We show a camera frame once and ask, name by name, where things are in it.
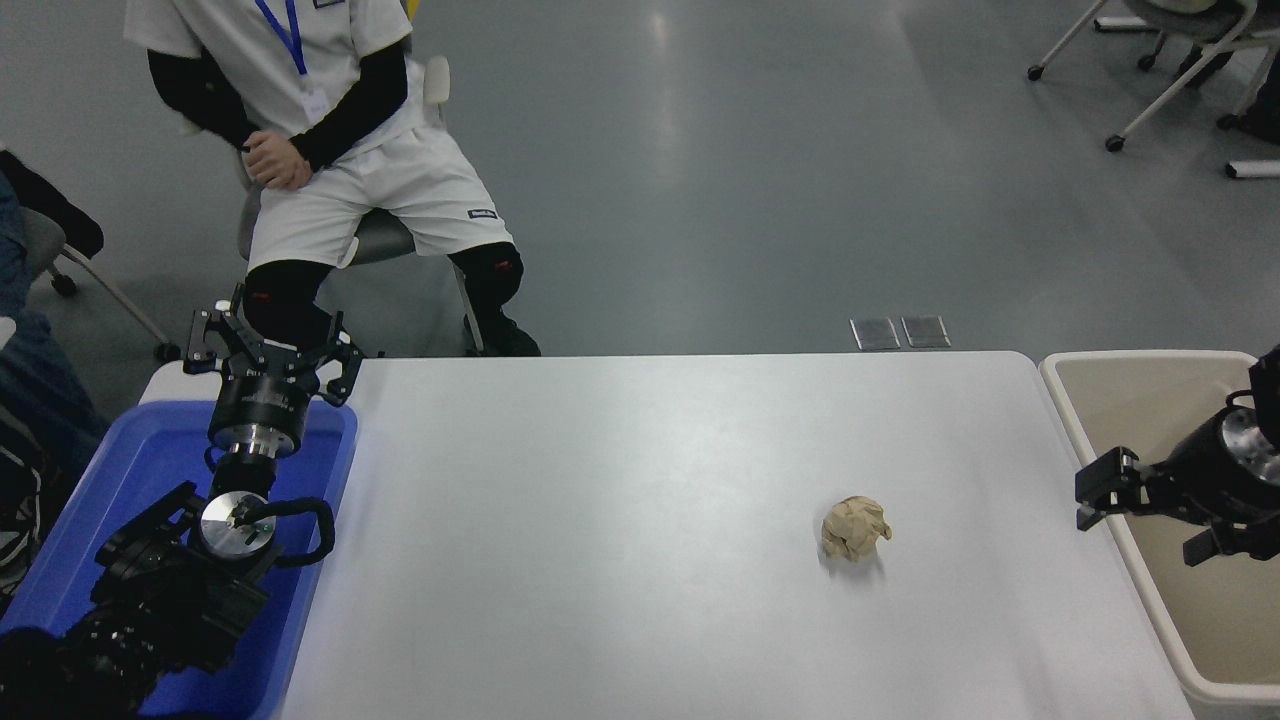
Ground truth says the blue plastic tray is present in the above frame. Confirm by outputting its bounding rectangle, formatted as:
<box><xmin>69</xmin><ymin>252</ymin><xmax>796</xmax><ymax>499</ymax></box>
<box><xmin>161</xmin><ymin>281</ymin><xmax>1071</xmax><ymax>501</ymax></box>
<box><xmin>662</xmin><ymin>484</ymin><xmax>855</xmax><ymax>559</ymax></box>
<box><xmin>0</xmin><ymin>400</ymin><xmax>359</xmax><ymax>720</ymax></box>

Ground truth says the person's right hand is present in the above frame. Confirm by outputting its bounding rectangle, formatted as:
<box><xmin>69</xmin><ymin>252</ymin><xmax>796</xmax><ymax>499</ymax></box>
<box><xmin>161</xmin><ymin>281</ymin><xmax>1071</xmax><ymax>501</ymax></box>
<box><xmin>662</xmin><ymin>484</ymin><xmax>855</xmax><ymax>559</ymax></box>
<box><xmin>243</xmin><ymin>130</ymin><xmax>295</xmax><ymax>167</ymax></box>

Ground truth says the large pale plastic bin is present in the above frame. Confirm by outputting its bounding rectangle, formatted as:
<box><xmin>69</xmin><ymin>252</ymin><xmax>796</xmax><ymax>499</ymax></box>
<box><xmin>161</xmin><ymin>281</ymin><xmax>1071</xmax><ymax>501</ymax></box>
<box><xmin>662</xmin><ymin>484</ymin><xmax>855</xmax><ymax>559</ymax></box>
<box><xmin>1038</xmin><ymin>350</ymin><xmax>1280</xmax><ymax>707</ymax></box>

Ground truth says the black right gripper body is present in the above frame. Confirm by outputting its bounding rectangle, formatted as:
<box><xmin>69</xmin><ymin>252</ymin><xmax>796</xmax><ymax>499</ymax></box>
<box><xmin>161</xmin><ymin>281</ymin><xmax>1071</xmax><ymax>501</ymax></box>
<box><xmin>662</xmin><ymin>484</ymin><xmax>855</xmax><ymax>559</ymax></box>
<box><xmin>1150</xmin><ymin>412</ymin><xmax>1280</xmax><ymax>527</ymax></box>

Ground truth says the black-backed office chair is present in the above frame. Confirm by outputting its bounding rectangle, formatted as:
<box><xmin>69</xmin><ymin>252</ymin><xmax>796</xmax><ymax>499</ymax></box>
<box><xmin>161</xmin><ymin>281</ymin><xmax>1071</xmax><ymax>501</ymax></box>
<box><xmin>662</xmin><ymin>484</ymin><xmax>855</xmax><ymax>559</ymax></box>
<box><xmin>0</xmin><ymin>148</ymin><xmax>183</xmax><ymax>363</ymax></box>

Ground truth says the crumpled tan paper ball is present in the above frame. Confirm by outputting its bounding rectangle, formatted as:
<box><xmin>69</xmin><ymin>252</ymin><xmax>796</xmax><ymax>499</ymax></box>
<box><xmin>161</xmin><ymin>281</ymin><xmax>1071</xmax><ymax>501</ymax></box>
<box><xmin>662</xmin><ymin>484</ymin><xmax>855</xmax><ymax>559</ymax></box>
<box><xmin>821</xmin><ymin>496</ymin><xmax>893</xmax><ymax>563</ymax></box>

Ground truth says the white-legged wheeled chair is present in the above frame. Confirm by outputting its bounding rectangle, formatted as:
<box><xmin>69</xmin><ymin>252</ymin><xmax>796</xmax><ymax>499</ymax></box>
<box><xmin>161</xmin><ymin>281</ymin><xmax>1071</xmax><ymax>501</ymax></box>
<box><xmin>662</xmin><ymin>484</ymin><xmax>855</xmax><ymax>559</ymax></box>
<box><xmin>1028</xmin><ymin>0</ymin><xmax>1280</xmax><ymax>153</ymax></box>

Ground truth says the person's left hand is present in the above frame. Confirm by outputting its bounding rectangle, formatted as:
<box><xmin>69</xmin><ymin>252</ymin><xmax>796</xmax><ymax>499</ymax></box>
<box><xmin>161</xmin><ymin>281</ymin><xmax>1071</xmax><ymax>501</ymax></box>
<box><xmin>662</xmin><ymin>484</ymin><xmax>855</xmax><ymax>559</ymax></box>
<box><xmin>252</xmin><ymin>150</ymin><xmax>314</xmax><ymax>192</ymax></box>

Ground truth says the grey swivel chair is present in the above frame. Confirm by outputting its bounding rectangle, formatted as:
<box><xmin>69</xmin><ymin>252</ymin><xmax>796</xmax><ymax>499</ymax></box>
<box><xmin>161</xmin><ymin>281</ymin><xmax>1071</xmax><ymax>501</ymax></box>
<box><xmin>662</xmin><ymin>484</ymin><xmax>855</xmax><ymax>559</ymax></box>
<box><xmin>180</xmin><ymin>55</ymin><xmax>496</xmax><ymax>358</ymax></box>

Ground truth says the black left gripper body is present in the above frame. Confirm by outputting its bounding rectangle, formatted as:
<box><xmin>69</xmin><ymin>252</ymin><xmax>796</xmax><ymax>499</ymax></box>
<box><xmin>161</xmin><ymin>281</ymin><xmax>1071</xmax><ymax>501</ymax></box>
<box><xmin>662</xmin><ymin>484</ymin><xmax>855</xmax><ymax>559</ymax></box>
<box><xmin>208</xmin><ymin>343</ymin><xmax>323</xmax><ymax>439</ymax></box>

